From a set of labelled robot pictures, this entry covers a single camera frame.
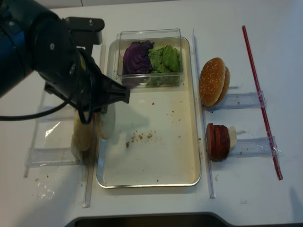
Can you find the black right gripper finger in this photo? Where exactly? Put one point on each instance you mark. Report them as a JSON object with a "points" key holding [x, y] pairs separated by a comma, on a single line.
{"points": [[111, 92]]}

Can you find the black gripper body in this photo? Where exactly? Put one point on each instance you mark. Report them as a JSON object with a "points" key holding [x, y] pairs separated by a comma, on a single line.
{"points": [[70, 73]]}

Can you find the bun half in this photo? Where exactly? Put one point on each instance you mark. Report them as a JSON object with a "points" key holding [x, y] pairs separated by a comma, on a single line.
{"points": [[106, 122], [81, 138]]}

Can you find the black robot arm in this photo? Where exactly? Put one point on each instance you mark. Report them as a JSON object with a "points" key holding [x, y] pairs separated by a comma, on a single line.
{"points": [[18, 18]]}

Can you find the green lettuce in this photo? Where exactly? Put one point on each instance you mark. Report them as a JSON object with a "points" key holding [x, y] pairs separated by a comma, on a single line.
{"points": [[164, 60]]}

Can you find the sliced meat patties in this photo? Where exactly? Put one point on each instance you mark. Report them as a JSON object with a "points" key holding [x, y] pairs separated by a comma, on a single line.
{"points": [[218, 142]]}

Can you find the purple cabbage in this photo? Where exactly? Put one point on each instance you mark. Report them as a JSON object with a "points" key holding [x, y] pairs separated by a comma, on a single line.
{"points": [[136, 61]]}

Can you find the clear plastic container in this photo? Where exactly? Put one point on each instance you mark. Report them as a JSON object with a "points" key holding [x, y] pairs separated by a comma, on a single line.
{"points": [[159, 38]]}

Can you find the metal tray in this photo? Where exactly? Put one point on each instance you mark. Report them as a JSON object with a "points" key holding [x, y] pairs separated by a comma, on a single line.
{"points": [[155, 142]]}

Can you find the left outer clear strip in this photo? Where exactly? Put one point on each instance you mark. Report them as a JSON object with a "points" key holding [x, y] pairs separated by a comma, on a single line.
{"points": [[32, 142]]}

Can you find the clear strip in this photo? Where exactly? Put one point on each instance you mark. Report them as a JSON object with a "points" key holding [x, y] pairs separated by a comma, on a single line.
{"points": [[208, 166], [32, 142]]}

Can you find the sesame burger bun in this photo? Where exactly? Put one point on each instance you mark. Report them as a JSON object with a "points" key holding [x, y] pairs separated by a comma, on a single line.
{"points": [[214, 82]]}

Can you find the white pusher block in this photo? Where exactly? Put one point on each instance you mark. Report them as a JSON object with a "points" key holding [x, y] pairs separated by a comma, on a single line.
{"points": [[232, 136]]}

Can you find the right inner clear strip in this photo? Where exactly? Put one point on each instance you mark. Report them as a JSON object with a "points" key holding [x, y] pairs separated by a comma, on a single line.
{"points": [[208, 166]]}

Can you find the red plastic strip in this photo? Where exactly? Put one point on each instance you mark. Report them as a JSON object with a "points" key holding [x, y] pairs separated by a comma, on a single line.
{"points": [[272, 143]]}

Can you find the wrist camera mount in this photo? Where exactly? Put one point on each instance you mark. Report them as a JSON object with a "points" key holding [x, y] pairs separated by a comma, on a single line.
{"points": [[86, 32]]}

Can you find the left bun pusher rail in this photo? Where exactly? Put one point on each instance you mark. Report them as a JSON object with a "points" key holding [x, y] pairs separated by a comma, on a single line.
{"points": [[38, 157]]}

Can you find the bun pusher rail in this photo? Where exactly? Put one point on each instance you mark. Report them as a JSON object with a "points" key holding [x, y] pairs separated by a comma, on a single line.
{"points": [[38, 157], [241, 101]]}

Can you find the right bun pusher rail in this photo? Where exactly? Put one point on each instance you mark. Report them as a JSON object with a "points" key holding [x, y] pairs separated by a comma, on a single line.
{"points": [[241, 101]]}

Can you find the right patty pusher rail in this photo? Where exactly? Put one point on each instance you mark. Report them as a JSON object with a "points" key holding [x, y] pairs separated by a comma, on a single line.
{"points": [[258, 147]]}

